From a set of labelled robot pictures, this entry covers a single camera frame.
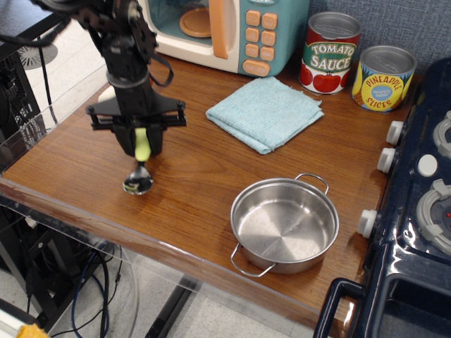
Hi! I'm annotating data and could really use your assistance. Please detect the tomato sauce can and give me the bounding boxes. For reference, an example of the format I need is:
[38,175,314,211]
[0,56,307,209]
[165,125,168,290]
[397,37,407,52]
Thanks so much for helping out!
[299,11,362,94]

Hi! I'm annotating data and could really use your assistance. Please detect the white stove knob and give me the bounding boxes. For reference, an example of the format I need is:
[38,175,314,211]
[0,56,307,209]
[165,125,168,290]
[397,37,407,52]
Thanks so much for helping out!
[357,210,377,239]
[385,120,404,145]
[377,148,396,174]

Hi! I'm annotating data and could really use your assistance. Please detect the light blue folded cloth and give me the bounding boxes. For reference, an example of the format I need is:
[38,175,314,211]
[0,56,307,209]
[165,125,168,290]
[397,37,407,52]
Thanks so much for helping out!
[206,77,323,155]

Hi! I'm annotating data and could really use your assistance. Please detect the white stove knob bottom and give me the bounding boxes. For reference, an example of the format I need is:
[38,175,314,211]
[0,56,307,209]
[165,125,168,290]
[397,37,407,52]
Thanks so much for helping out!
[357,210,377,239]

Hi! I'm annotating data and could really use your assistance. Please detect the toy mushroom brown cap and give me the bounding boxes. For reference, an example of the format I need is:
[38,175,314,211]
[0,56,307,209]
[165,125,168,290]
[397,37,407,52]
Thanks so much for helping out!
[97,86,117,104]

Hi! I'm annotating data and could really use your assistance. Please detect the black cable under table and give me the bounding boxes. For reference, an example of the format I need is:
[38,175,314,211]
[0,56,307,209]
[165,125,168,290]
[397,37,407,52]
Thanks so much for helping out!
[49,246,124,338]

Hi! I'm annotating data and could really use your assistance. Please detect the spoon with yellow-green handle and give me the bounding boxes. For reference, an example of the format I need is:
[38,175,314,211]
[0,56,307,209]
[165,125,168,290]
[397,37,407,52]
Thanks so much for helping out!
[123,127,154,195]

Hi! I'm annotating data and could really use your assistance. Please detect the white stove knob middle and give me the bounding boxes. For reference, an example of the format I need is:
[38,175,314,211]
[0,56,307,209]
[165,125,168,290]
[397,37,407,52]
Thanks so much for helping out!
[377,148,396,174]

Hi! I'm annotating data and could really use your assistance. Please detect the blue cable under table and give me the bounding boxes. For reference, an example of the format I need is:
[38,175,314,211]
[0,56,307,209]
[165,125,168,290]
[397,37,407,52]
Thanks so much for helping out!
[71,249,110,338]

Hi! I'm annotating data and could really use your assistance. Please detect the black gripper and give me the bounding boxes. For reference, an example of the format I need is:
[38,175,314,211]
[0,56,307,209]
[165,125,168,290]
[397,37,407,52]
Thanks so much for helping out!
[85,79,187,157]

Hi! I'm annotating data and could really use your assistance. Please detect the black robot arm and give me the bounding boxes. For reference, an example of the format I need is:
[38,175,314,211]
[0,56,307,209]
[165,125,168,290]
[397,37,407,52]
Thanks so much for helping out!
[36,1,186,156]

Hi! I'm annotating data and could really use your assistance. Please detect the clear acrylic barrier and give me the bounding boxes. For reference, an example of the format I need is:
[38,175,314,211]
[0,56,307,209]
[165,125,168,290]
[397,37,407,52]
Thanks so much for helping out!
[0,20,149,219]

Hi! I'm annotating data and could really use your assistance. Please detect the dark blue toy stove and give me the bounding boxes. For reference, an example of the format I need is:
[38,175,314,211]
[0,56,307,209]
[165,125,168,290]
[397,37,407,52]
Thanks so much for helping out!
[314,58,450,337]

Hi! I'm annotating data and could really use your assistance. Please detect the teal toy microwave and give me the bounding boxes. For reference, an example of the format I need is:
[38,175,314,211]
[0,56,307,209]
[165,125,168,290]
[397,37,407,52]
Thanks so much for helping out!
[140,0,310,77]

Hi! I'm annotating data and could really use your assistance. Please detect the black desk at left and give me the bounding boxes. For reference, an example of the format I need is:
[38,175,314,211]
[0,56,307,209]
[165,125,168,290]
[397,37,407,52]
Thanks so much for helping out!
[1,1,69,60]

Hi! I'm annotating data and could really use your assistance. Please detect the pineapple slices can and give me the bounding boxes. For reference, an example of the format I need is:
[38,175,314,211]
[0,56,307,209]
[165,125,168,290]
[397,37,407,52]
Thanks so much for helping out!
[352,45,417,113]

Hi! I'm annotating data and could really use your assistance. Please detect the stainless steel pot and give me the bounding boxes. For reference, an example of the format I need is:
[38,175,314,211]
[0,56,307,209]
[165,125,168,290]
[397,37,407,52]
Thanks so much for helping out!
[230,173,340,278]

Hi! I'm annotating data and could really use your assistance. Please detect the white stove knob top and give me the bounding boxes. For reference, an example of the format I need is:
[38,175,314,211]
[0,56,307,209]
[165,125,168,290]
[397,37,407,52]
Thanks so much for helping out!
[385,120,404,145]

